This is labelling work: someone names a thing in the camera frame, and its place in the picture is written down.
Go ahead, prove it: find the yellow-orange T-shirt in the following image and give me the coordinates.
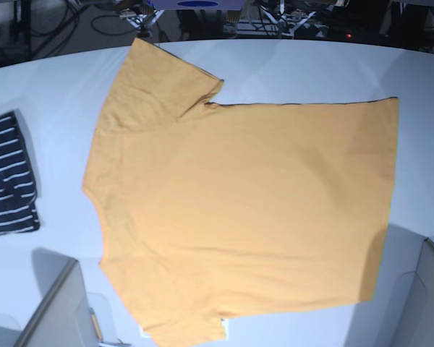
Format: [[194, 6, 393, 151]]
[[82, 39, 399, 346]]

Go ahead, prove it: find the navy white striped garment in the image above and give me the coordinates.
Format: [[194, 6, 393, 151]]
[[0, 111, 41, 236]]

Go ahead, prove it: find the white paper label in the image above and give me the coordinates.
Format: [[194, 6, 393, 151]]
[[139, 319, 229, 340]]

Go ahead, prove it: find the grey bin left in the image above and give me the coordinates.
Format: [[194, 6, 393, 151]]
[[0, 258, 125, 346]]

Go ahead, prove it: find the grey bin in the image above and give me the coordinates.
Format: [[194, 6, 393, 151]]
[[344, 239, 434, 346], [0, 258, 125, 346]]

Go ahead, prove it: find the grey bin right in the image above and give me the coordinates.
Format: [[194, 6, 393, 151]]
[[344, 239, 434, 346]]

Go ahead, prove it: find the aluminium frame rail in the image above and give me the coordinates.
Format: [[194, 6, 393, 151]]
[[223, 20, 328, 40]]

